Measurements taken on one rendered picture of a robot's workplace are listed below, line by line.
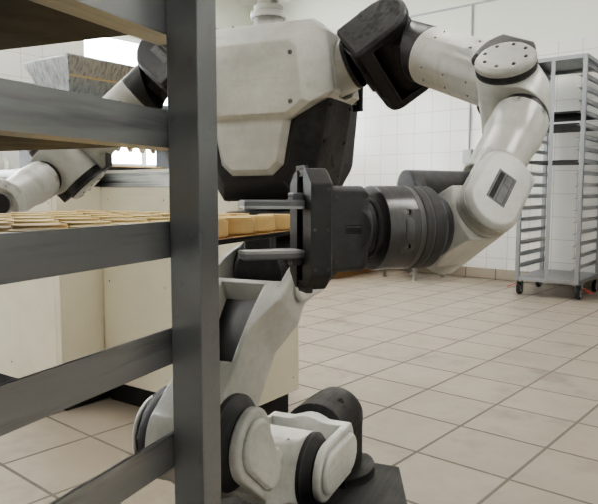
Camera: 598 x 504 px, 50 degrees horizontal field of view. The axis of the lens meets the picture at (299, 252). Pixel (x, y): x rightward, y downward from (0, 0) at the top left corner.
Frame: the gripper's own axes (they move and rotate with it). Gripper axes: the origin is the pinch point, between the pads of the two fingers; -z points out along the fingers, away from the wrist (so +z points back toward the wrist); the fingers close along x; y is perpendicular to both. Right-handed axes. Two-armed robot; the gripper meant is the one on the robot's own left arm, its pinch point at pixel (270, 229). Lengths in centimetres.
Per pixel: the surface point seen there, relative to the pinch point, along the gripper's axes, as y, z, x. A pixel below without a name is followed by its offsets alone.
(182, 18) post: 7.5, -10.1, 17.2
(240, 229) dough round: -9.4, -0.1, -0.5
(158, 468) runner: 7.5, -12.5, -19.2
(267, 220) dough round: -13.4, 4.5, 0.4
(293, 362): -156, 65, -57
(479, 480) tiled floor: -85, 94, -77
